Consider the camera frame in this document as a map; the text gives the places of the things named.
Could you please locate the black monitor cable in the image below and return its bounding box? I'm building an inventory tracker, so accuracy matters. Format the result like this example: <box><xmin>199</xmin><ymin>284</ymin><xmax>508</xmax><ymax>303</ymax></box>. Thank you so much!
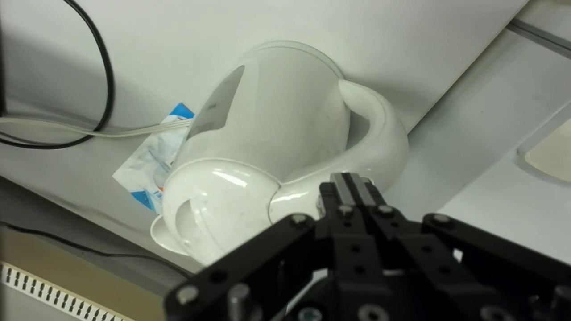
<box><xmin>0</xmin><ymin>0</ymin><xmax>117</xmax><ymax>152</ymax></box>

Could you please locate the white electric kettle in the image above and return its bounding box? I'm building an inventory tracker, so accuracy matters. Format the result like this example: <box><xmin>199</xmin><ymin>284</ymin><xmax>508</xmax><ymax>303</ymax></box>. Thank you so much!
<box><xmin>148</xmin><ymin>40</ymin><xmax>412</xmax><ymax>268</ymax></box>

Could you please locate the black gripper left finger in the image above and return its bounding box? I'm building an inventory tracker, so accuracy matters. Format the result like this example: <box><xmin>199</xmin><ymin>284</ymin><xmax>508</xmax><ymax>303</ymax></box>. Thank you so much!
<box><xmin>162</xmin><ymin>173</ymin><xmax>358</xmax><ymax>321</ymax></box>

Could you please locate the black computer monitor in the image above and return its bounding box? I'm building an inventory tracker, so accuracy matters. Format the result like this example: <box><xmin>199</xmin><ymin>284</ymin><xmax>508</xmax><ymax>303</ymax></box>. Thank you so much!
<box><xmin>0</xmin><ymin>0</ymin><xmax>7</xmax><ymax>118</ymax></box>

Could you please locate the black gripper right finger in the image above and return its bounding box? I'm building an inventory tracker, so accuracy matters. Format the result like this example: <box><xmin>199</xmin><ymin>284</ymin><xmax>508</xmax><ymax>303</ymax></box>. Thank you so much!
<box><xmin>355</xmin><ymin>173</ymin><xmax>571</xmax><ymax>321</ymax></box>

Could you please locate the wooden cased wall heater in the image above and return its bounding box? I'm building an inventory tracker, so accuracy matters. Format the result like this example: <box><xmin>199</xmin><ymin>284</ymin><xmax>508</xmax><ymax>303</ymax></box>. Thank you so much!
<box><xmin>0</xmin><ymin>223</ymin><xmax>192</xmax><ymax>321</ymax></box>

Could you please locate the blue and white packet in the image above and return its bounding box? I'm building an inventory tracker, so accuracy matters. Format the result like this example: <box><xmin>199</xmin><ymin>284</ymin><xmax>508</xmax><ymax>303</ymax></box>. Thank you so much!
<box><xmin>110</xmin><ymin>102</ymin><xmax>198</xmax><ymax>216</ymax></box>

